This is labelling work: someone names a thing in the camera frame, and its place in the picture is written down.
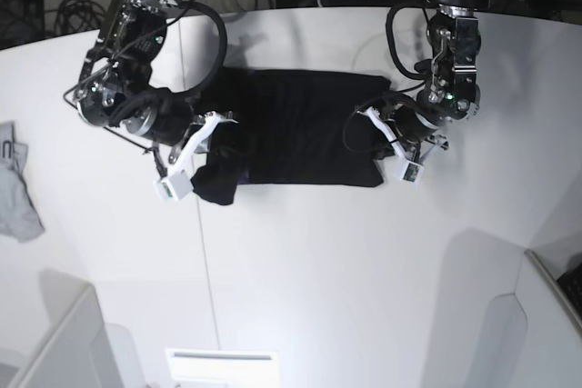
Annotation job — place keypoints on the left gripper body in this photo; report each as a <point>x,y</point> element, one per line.
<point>410,127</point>

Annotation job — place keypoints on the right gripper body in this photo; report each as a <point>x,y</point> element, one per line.
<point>161,118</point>

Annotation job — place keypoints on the black T-shirt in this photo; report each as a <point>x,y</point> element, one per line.
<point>294,127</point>

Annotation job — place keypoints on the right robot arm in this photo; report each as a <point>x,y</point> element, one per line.
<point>114,87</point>

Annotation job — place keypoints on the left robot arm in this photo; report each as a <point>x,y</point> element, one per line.
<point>447,87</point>

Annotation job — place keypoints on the grey folded cloth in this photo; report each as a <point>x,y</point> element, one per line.
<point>19,218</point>

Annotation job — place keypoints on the white tray front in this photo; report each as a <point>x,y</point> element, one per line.
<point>243,368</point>

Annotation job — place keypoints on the white bin right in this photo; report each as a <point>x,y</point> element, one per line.
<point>531,337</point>

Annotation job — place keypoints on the white bin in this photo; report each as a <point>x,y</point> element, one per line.
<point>531,337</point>
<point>75,351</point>

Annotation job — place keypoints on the white bin left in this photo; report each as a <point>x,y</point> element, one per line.
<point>75,351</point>

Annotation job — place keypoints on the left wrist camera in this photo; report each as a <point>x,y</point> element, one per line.
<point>408,171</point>

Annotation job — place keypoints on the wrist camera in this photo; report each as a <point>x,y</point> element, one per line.
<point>175,186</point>
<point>408,171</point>

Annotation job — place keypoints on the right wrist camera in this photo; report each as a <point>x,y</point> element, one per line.
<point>175,186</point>

